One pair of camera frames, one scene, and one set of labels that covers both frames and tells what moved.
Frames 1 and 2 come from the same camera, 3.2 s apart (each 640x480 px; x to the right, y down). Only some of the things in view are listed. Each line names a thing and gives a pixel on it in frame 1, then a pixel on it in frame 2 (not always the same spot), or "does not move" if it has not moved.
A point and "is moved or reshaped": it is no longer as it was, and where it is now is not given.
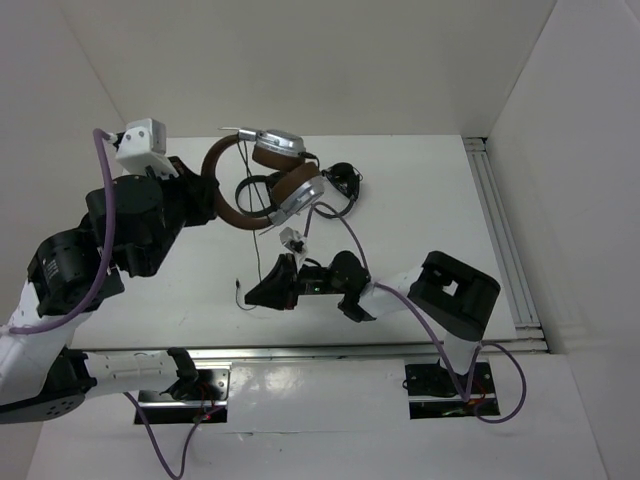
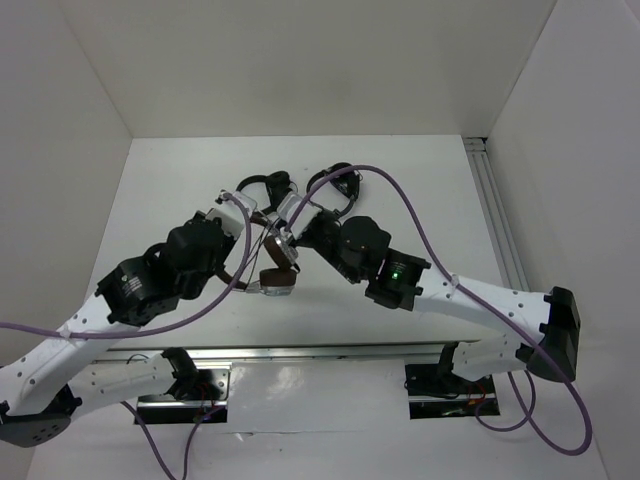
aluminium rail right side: (528, 327) does not move
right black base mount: (436, 380) does not move
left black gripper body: (184, 200) to (194, 286)
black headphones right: (343, 177) does not move
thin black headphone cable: (255, 233) to (255, 248)
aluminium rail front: (301, 352) does not move
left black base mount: (205, 385) does not move
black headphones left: (268, 179) does not move
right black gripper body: (314, 280) to (323, 240)
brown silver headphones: (299, 185) is moved or reshaped
